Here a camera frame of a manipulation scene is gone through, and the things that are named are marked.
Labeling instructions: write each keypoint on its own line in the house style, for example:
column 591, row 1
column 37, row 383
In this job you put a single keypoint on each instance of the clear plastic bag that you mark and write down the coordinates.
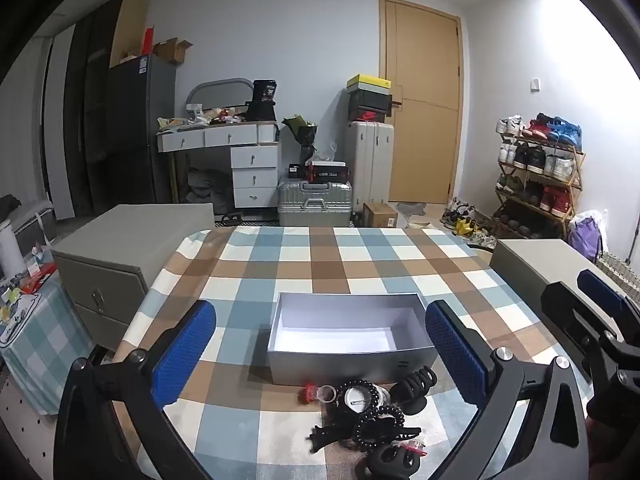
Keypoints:
column 329, row 152

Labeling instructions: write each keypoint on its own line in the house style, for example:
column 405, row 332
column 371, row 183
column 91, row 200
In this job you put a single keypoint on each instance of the white wall switch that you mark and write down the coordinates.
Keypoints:
column 535, row 84

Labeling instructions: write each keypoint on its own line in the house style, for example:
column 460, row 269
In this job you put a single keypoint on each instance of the grey storage box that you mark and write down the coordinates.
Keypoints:
column 345, row 365

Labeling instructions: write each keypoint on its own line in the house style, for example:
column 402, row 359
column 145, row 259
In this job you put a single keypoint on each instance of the large flat cardboard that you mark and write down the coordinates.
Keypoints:
column 129, row 30

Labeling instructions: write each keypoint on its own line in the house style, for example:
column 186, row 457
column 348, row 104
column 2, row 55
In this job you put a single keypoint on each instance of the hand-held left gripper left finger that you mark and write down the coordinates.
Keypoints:
column 185, row 350

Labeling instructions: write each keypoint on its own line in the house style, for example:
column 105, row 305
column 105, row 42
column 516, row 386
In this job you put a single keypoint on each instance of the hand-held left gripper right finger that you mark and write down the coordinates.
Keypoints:
column 455, row 355

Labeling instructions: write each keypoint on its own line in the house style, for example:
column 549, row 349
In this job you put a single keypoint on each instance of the open cardboard box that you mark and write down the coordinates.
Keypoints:
column 172, row 51

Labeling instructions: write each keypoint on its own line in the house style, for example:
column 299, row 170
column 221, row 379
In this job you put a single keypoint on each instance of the grey clothes pile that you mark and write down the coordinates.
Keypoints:
column 205, row 187

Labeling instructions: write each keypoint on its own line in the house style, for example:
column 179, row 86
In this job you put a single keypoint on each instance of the black wrapped flower bouquet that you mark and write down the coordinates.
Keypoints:
column 302, row 132

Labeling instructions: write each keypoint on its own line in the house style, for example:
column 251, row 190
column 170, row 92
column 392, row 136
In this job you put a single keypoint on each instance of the wooden door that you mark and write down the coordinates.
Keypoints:
column 425, row 110

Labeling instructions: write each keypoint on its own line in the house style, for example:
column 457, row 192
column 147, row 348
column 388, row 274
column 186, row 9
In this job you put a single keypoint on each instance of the pile of shoes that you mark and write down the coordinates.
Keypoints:
column 467, row 225

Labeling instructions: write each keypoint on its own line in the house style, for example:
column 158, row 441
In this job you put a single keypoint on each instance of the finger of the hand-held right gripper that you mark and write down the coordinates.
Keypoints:
column 602, row 292
column 570, row 310

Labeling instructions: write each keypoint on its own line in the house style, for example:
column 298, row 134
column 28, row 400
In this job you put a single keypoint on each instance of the checkered tablecloth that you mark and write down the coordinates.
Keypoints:
column 320, row 265

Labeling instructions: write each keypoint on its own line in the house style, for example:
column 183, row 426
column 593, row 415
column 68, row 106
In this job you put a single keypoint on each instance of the striped floor mat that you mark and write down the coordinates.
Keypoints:
column 250, row 220

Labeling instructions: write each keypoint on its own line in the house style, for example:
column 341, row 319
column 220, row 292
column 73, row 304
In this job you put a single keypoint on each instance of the blue plaid cloth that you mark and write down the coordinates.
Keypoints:
column 40, row 340

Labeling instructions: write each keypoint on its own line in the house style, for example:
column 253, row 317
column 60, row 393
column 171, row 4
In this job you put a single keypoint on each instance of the yellow shoe box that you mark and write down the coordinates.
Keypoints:
column 369, row 83

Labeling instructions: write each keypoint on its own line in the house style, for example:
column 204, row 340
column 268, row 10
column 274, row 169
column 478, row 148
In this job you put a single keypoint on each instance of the row of sneakers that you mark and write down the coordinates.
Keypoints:
column 545, row 160

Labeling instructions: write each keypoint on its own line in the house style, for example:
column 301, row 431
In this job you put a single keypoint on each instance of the white dressing table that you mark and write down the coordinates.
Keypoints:
column 252, row 160

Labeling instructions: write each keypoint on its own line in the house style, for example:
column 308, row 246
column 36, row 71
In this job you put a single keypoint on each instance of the dark wardrobe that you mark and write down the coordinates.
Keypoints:
column 80, row 120

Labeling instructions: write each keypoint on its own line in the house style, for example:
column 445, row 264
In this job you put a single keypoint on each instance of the black bag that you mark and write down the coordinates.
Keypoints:
column 262, row 102

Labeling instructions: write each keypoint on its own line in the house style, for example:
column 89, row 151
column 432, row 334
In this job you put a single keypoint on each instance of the red and black shoe box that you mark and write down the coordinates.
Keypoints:
column 369, row 116

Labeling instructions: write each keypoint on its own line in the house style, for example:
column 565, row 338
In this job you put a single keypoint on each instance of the white cylindrical bin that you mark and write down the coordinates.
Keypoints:
column 10, row 250

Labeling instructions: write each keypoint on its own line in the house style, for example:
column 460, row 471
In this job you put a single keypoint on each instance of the wooden shoe rack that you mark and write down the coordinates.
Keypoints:
column 575, row 195

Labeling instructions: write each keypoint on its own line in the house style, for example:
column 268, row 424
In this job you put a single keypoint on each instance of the small cardboard box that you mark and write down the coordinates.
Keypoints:
column 380, row 216

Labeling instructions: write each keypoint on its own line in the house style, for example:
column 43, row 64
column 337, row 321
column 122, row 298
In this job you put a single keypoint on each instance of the long black hair clip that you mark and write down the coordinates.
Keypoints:
column 325, row 437

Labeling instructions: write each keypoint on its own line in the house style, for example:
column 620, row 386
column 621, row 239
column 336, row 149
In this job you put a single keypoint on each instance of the small red hair clip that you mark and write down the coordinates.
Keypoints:
column 417, row 447
column 309, row 393

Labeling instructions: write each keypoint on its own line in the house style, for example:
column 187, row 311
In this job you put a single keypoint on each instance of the grey bedside cabinet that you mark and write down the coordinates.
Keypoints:
column 125, row 240
column 540, row 260

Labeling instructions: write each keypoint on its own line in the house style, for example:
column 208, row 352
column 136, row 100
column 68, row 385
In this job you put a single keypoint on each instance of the silver suitcase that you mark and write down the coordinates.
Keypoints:
column 312, row 205

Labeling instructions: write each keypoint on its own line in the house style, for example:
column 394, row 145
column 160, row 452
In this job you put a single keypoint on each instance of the grey fabric bag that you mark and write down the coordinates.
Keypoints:
column 35, row 227

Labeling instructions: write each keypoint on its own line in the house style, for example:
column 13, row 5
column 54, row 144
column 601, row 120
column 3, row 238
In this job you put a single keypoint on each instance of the dark refrigerator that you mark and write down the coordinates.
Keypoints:
column 140, row 125

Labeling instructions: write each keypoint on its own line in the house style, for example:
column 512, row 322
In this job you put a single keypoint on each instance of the arched mirror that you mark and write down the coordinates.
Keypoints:
column 220, row 92

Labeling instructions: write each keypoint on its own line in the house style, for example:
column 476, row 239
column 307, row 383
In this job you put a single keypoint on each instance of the pile of desk clutter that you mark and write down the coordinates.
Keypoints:
column 210, row 116

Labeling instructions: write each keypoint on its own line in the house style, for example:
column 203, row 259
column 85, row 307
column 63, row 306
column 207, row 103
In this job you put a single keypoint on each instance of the woven basket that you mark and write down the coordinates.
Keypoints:
column 620, row 272

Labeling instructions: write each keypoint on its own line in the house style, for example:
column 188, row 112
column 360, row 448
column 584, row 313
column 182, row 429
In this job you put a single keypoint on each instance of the white suitcase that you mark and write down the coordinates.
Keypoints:
column 370, row 160

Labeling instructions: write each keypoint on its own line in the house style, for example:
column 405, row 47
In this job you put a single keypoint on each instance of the purple bag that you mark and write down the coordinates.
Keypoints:
column 585, row 240

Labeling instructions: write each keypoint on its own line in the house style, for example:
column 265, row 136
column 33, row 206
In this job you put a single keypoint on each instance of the small black box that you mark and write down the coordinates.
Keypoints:
column 297, row 172

